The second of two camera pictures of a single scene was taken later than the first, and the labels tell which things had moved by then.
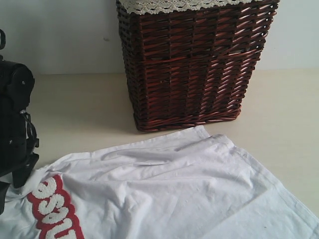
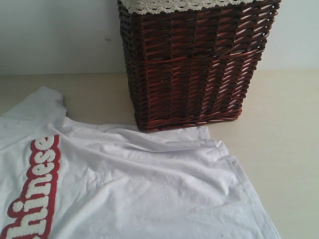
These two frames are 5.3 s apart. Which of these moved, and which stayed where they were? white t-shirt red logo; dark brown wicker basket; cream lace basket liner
Moved: white t-shirt red logo
Stayed: cream lace basket liner; dark brown wicker basket
